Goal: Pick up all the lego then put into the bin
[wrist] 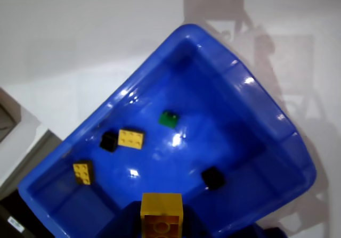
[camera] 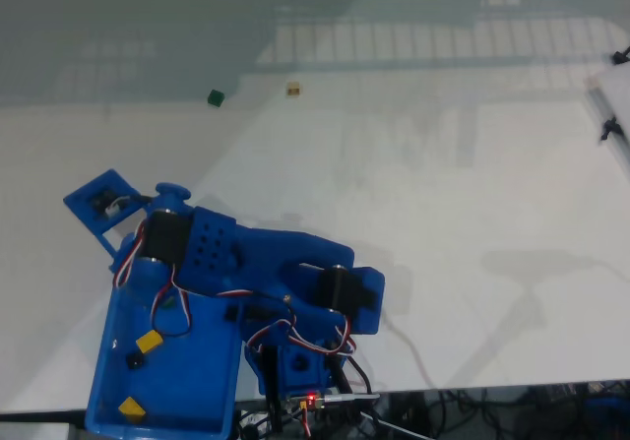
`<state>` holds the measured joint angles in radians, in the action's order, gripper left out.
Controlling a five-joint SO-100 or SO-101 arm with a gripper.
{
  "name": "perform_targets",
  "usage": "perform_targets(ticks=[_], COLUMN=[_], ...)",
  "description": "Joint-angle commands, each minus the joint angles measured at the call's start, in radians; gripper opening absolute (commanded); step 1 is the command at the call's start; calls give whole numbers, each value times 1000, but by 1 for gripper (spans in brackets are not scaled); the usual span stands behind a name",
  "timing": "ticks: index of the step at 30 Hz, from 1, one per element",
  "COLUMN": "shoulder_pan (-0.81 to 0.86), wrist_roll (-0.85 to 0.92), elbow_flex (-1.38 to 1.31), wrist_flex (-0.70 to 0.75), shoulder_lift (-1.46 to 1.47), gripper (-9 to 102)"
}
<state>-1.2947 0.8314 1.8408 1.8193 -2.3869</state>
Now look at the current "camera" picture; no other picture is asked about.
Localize blue plastic bin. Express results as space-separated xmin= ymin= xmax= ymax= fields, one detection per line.
xmin=84 ymin=262 xmax=247 ymax=436

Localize black table clamp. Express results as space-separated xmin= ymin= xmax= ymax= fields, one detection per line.
xmin=264 ymin=346 xmax=284 ymax=434

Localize controller board with red light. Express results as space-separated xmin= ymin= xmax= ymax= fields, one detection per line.
xmin=284 ymin=393 xmax=329 ymax=411

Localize black power plug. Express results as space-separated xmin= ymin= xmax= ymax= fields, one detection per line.
xmin=327 ymin=355 xmax=354 ymax=395

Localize white plug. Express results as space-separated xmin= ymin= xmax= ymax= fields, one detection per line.
xmin=324 ymin=392 xmax=381 ymax=403

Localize red black servo wire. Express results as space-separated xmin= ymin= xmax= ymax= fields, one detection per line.
xmin=216 ymin=289 xmax=357 ymax=358
xmin=111 ymin=220 xmax=194 ymax=339

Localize blue camera mount with camera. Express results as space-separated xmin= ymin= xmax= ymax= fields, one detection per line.
xmin=62 ymin=167 xmax=154 ymax=262

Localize tangled black cables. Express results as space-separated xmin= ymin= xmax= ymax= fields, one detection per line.
xmin=383 ymin=385 xmax=630 ymax=440

